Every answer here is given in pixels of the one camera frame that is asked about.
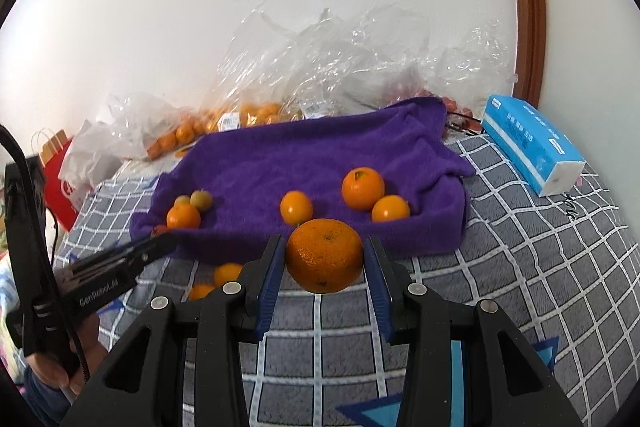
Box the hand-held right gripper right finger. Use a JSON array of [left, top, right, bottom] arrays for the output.
[[362, 237, 586, 427]]

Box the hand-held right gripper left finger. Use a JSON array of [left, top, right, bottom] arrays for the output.
[[60, 234, 287, 427]]

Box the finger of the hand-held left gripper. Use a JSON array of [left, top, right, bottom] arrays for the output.
[[67, 232, 177, 272], [114, 243, 178, 279]]

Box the small orange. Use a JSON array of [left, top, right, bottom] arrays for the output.
[[371, 195, 411, 224], [166, 203, 202, 230], [279, 190, 314, 226], [188, 283, 217, 302], [214, 262, 245, 288]]

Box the large orange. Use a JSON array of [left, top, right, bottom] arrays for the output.
[[286, 218, 364, 294]]

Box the medium orange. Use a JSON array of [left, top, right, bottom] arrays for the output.
[[341, 167, 386, 212]]

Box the person's left hand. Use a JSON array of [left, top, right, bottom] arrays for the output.
[[25, 313, 108, 395]]

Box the red paper bag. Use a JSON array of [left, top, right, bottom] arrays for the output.
[[32, 128, 83, 233]]

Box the pastel printed cloth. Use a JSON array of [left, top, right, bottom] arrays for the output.
[[0, 252, 23, 388]]

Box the white plastic bag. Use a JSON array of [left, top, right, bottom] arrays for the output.
[[57, 119, 123, 202]]

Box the grey checked blanket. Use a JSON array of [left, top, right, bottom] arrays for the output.
[[50, 127, 640, 427]]

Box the pile of bagged oranges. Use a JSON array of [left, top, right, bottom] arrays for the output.
[[146, 117, 208, 159]]

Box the clear plastic bag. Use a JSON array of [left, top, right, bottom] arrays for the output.
[[295, 4, 516, 118], [109, 92, 211, 160], [200, 4, 351, 135]]

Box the purple towel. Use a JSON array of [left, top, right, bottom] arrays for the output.
[[129, 97, 476, 264]]

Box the pile of kumquats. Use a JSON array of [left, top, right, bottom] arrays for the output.
[[202, 101, 286, 132]]

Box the pile of red cherry tomatoes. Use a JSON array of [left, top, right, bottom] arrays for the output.
[[385, 84, 483, 132]]

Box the blue tissue pack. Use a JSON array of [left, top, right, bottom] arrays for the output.
[[481, 94, 587, 198]]

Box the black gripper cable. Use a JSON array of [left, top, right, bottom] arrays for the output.
[[0, 123, 93, 383]]

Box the brown wooden door frame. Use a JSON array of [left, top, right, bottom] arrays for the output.
[[500, 0, 547, 108]]

